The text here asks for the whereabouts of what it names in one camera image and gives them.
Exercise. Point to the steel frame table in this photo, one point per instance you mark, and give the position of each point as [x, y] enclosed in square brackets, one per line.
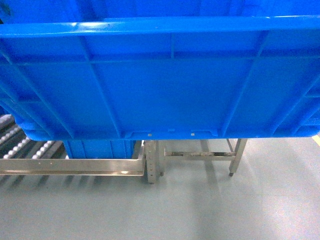
[234, 155]

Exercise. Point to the blue crate on left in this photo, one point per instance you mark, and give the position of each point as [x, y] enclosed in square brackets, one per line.
[99, 149]

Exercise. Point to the large blue plastic crate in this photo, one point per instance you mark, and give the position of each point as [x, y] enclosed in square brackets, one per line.
[161, 69]

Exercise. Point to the steel roller shelf rack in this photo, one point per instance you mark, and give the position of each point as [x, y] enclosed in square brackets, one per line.
[19, 155]

